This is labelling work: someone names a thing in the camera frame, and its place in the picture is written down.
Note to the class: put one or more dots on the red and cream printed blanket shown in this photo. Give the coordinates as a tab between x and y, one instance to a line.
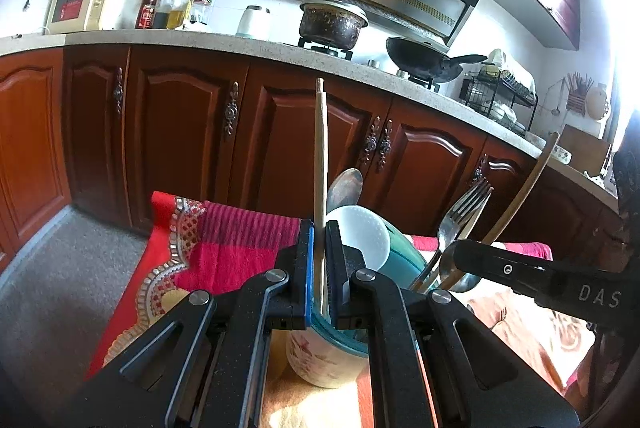
225	248

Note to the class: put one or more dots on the wooden cutting board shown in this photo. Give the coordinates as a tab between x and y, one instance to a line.
587	150

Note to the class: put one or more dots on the wall-mounted chopstick holder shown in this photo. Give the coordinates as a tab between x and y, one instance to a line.
577	95

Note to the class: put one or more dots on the red-label sauce bottle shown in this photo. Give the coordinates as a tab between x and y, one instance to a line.
148	12

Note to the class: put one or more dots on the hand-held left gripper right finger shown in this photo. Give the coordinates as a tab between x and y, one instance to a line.
332	273

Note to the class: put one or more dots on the cream microwave oven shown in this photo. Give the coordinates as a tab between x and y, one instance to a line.
85	5

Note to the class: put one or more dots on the hanging metal ladle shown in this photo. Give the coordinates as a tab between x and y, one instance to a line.
554	100

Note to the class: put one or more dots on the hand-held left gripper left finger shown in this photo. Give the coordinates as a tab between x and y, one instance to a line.
310	278

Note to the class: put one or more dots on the metal spoon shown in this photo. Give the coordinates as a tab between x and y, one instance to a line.
345	190
467	284

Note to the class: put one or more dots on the dark lidded cooking pot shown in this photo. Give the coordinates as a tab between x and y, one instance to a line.
330	25

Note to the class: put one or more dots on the black wok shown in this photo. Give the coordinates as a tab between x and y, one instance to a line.
420	60

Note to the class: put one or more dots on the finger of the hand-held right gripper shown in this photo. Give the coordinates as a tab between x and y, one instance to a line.
500	265

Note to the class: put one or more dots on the brown wooden base cabinets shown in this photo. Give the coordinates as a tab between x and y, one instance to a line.
190	132

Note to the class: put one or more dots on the black gas stove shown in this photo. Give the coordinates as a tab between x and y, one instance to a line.
325	49

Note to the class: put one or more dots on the teal-rimmed floral cup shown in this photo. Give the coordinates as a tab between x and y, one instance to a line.
325	358

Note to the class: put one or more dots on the white canister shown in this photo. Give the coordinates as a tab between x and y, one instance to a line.
252	22

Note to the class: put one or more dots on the metal fork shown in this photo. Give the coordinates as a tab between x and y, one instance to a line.
465	213

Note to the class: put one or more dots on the yellow cooking oil bottle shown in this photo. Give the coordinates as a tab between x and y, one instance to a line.
179	15

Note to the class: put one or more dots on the round beige wall hanging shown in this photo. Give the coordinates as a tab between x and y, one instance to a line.
596	102

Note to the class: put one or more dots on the white plastic rice paddle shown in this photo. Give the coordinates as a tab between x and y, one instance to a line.
360	233

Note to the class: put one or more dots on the dark soy sauce bottle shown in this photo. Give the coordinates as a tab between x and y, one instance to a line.
162	15

